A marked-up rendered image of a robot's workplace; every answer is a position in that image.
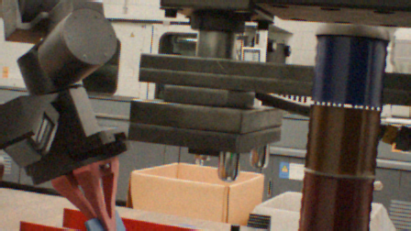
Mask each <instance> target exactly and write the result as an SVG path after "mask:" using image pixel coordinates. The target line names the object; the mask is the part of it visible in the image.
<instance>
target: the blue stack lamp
mask: <svg viewBox="0 0 411 231"><path fill-rule="evenodd" d="M316 40H317V44H316V47H315V49H316V56H315V58H314V62H315V65H314V69H313V70H314V76H313V79H312V84H313V86H312V90H311V92H312V97H311V99H310V101H315V102H320V103H328V104H341V105H362V106H369V107H379V108H383V105H382V101H383V99H384V95H383V91H384V86H385V85H384V79H385V77H386V71H385V69H386V66H387V62H386V58H387V56H388V53H387V47H388V45H389V43H388V42H384V41H380V40H372V39H366V38H346V37H316Z"/></svg>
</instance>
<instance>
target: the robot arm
mask: <svg viewBox="0 0 411 231"><path fill-rule="evenodd" d="M0 17H1V18H2V19H3V23H4V32H5V41H11V42H16V43H21V42H22V43H27V44H35V45H34V46H33V47H31V49H29V51H27V52H26V53H25V54H23V55H22V56H20V57H19V58H18V59H17V65H18V68H19V70H20V74H21V75H22V80H23V81H24V83H25V86H26V88H27V92H28V95H21V96H19V97H16V98H14V99H13V100H10V101H8V102H5V103H4V104H0V149H3V150H4V152H5V153H6V154H8V156H9V157H10V158H11V159H12V160H13V161H14V162H15V163H16V164H17V165H18V166H20V168H23V167H24V168H25V173H26V174H27V176H30V177H31V180H32V181H33V185H34V186H35V185H40V184H42V183H45V182H49V181H51V183H52V187H53V188H55V189H56V191H58V192H59V193H61V194H62V196H63V197H65V198H66V199H67V200H68V201H69V202H71V203H72V204H73V205H74V206H76V208H78V210H80V211H81V212H82V213H83V214H84V215H85V217H87V219H89V220H92V219H94V218H95V217H98V220H99V221H100V223H101V225H103V227H104V229H105V230H106V231H116V210H115V198H116V192H117V177H118V172H119V169H118V166H119V162H118V158H115V157H116V156H119V155H121V154H123V153H126V152H128V151H131V150H132V149H133V148H132V144H131V142H130V140H128V126H120V127H117V128H109V129H106V130H100V128H99V127H98V124H97V122H96V118H95V116H94V111H93V110H92V106H91V105H90V101H89V99H88V95H87V94H86V92H85V89H84V88H83V83H82V79H84V78H85V76H88V75H89V74H91V73H92V72H94V71H95V70H97V69H98V68H99V67H101V66H102V65H104V64H105V63H106V62H108V61H110V59H111V58H112V57H113V56H114V55H115V52H116V50H117V34H116V32H115V30H114V28H113V26H112V25H111V23H110V22H109V21H108V19H107V18H106V17H105V8H104V3H103V0H0ZM99 178H101V180H102V183H103V188H104V196H103V193H102V187H101V184H100V181H99ZM52 179H54V180H52ZM78 185H80V186H81V187H82V190H83V192H84V194H85V195H86V198H87V200H88V201H89V202H88V201H87V200H86V198H85V197H84V195H83V194H82V191H80V189H79V187H78ZM104 199H105V200H104Z"/></svg>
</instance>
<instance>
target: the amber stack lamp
mask: <svg viewBox="0 0 411 231"><path fill-rule="evenodd" d="M382 112H383V110H373V109H368V108H355V107H347V106H340V105H324V104H310V113H309V118H310V121H309V122H308V124H307V126H308V132H307V143H306V145H305V147H306V154H305V166H304V167H305V169H310V170H312V171H320V172H324V173H333V174H338V175H351V176H374V175H375V174H376V173H375V168H376V166H377V160H376V158H377V157H378V145H379V144H380V141H379V136H380V124H381V123H382V119H381V114H382Z"/></svg>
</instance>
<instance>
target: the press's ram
mask: <svg viewBox="0 0 411 231"><path fill-rule="evenodd" d="M238 20H239V16H236V15H231V14H223V13H206V12H204V13H195V14H192V21H191V30H196V31H198V34H197V41H196V56H195V57H192V56H183V55H165V54H157V53H140V58H139V83H159V84H164V96H163V99H131V101H130V108H129V124H128V140H131V141H137V142H148V143H152V144H159V145H169V146H175V147H186V148H188V153H189V154H194V158H195V159H197V160H211V159H212V156H213V157H218V162H217V177H218V178H219V179H220V180H221V181H223V182H233V181H236V180H237V179H238V178H239V171H240V163H241V156H242V154H244V153H245V151H247V150H250V149H251V151H250V165H251V166H252V167H254V168H256V169H263V168H265V167H267V165H268V163H269V160H270V146H271V144H272V143H274V142H279V141H281V133H282V125H283V110H281V109H280V108H274V107H272V106H264V105H254V97H255V93H261V94H283V95H290V96H304V97H312V92H311V90H312V86H313V84H312V79H313V76H314V70H313V69H314V66H312V65H294V64H286V63H278V62H260V61H251V60H235V48H236V41H237V35H242V34H244V32H245V27H246V23H244V22H238ZM384 85H385V86H384V91H383V95H384V99H383V101H382V104H383V105H396V106H411V73H396V72H388V71H387V72H386V77H385V79H384Z"/></svg>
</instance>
